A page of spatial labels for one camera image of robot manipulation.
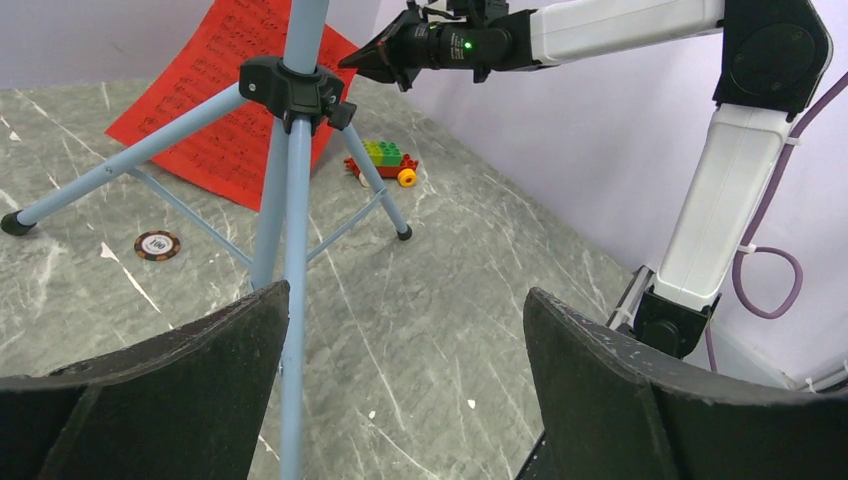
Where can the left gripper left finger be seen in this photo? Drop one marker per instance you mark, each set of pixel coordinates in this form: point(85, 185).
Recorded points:
point(185, 404)

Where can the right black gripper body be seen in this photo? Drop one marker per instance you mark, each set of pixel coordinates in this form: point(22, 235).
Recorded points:
point(455, 46)

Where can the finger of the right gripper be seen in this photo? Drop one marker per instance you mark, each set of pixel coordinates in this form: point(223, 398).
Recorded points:
point(399, 34)
point(373, 62)

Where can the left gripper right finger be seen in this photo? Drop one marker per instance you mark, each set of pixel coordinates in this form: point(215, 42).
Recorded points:
point(615, 408)

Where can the light blue music stand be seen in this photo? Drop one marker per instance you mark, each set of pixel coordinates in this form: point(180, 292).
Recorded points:
point(299, 94)

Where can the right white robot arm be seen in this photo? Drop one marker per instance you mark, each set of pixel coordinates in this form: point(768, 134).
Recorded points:
point(657, 130)

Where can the colourful toy block car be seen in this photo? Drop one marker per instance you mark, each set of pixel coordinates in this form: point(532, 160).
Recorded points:
point(391, 163)

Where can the brown poker chip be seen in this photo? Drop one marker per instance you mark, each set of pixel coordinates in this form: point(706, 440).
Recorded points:
point(157, 245)

